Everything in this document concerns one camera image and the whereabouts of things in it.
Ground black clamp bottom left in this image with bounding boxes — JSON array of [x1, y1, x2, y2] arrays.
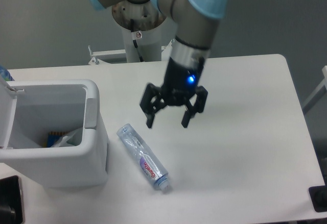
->
[[1, 175, 25, 223]]

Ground black clamp bottom right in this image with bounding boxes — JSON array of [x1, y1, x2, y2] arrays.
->
[[309, 185, 326, 213]]

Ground clear plastic water bottle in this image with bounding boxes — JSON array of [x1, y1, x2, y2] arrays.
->
[[116, 123, 170, 192]]

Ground white trash can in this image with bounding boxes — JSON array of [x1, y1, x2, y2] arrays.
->
[[1, 80, 109, 187]]

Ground white metal base frame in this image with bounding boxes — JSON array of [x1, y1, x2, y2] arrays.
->
[[88, 39, 175, 65]]

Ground black clamp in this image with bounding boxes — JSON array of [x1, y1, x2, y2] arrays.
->
[[309, 185, 326, 213], [1, 175, 25, 223]]

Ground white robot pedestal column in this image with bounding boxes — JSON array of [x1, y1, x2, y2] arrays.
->
[[112, 1, 166, 63]]

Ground white frame right edge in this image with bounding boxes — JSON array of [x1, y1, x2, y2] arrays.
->
[[302, 66, 326, 115]]

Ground blue bottle at left edge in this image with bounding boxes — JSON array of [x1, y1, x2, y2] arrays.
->
[[0, 65, 14, 81]]

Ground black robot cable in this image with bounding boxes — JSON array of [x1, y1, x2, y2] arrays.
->
[[129, 18, 144, 63]]

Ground blue orange snack packet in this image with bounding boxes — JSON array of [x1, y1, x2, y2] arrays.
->
[[46, 131, 68, 147]]

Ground clear plastic wrapper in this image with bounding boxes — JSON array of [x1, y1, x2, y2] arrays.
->
[[51, 128, 83, 147]]

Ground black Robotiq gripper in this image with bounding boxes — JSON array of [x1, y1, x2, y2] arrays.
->
[[139, 57, 208, 129]]

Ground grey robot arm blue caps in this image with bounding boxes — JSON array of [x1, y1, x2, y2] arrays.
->
[[89, 0, 228, 128]]

